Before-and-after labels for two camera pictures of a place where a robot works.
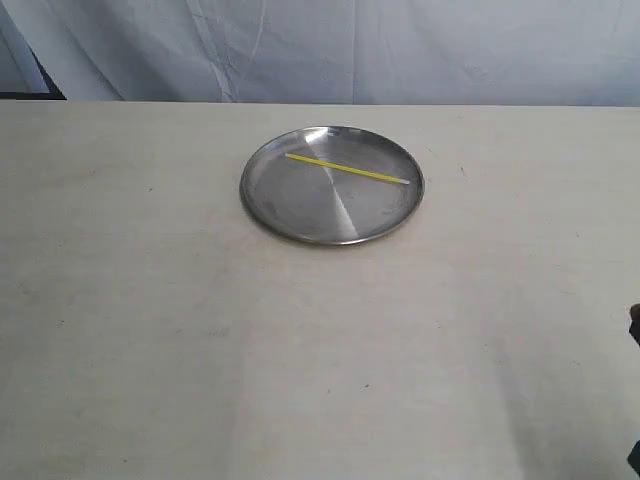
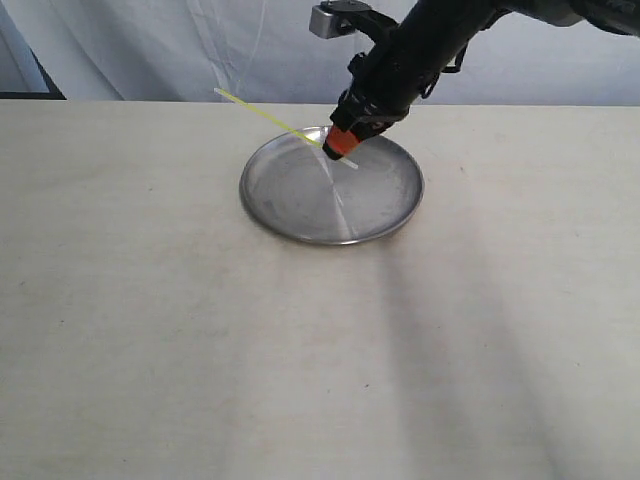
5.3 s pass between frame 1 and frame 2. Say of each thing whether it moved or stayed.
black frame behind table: stayed
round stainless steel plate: stayed
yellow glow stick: moved
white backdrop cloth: stayed
